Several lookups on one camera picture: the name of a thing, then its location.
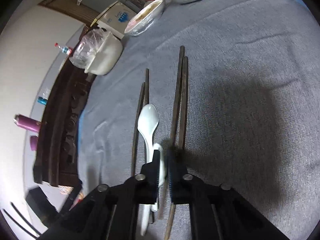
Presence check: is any white ceramic spoon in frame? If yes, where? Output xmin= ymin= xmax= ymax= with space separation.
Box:
xmin=138 ymin=104 xmax=167 ymax=236

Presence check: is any dark carved wooden sideboard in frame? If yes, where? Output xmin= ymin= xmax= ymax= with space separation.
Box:
xmin=33 ymin=26 xmax=97 ymax=187

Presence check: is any grey tablecloth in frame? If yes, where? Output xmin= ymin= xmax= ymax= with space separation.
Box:
xmin=78 ymin=0 xmax=319 ymax=239

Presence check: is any purple thermos bottle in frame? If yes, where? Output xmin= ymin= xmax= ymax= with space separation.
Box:
xmin=14 ymin=114 xmax=41 ymax=133

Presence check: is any blue bottle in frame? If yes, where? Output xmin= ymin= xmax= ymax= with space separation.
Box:
xmin=37 ymin=96 xmax=48 ymax=105

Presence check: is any white bowl with plastic bag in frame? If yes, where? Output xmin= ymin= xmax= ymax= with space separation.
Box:
xmin=69 ymin=28 xmax=123 ymax=75

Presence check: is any clear plastic water bottle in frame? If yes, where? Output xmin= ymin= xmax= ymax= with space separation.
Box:
xmin=55 ymin=43 xmax=72 ymax=55

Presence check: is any wrapped bowl of food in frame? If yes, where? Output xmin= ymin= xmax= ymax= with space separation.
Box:
xmin=124 ymin=0 xmax=165 ymax=36

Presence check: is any white chest freezer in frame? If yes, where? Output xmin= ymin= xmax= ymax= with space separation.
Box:
xmin=91 ymin=1 xmax=136 ymax=40

